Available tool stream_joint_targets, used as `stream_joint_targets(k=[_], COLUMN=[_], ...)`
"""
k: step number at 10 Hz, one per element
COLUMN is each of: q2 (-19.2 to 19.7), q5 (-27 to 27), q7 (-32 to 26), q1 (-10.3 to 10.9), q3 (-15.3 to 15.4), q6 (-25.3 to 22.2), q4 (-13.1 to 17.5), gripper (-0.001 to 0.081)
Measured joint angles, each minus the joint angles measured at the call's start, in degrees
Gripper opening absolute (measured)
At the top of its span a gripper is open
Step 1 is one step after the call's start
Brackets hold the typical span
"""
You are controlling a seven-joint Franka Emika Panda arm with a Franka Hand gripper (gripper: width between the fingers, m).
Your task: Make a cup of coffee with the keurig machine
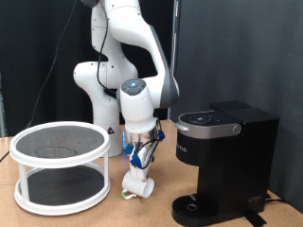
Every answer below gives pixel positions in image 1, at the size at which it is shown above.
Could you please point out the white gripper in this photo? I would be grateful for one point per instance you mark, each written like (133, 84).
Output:
(140, 171)

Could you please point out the white mug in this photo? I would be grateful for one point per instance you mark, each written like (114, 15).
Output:
(139, 187)

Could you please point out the white two-tier turntable shelf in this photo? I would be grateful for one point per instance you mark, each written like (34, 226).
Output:
(60, 176)

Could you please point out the black Keurig coffee machine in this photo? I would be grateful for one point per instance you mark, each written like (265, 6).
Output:
(233, 157)

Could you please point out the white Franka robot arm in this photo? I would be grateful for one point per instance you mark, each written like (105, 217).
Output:
(135, 104)

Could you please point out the black tape strip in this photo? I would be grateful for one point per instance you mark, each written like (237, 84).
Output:
(255, 219)

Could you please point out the blue mounted wrist camera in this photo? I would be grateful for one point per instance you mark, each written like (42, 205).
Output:
(128, 149)

